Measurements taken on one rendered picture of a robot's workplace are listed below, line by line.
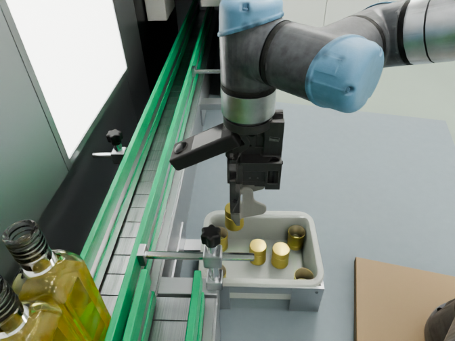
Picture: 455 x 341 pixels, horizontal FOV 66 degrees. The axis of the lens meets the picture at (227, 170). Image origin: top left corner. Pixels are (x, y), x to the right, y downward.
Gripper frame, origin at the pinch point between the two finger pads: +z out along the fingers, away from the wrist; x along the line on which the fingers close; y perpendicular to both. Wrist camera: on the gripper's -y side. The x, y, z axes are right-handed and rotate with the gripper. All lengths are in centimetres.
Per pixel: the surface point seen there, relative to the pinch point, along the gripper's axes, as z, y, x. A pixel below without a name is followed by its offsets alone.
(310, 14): 65, 68, 347
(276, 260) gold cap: 12.6, 8.3, -1.4
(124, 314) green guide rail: -2.6, -13.5, -21.3
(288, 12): 63, 44, 347
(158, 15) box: -10, -29, 83
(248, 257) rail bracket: -4.0, 2.4, -12.8
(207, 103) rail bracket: 6, -10, 50
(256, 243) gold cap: 10.6, 4.4, 1.3
